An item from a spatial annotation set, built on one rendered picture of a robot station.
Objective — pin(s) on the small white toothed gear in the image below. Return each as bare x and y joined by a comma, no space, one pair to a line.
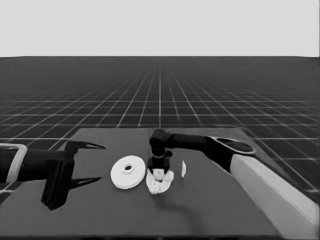
153,190
170,176

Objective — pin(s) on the white round carrier with pins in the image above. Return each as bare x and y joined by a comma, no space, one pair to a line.
164,186

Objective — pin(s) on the large thick white disc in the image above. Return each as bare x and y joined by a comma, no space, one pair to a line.
121,178

